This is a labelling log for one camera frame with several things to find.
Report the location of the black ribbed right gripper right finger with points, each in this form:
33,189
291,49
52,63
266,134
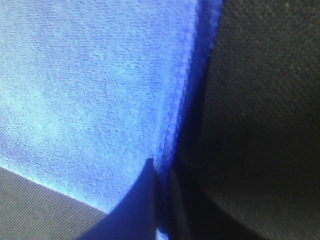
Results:
194,217

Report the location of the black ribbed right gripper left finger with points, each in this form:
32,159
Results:
134,218

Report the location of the blue microfiber towel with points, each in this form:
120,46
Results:
89,90

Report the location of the black table cloth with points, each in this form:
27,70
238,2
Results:
250,139

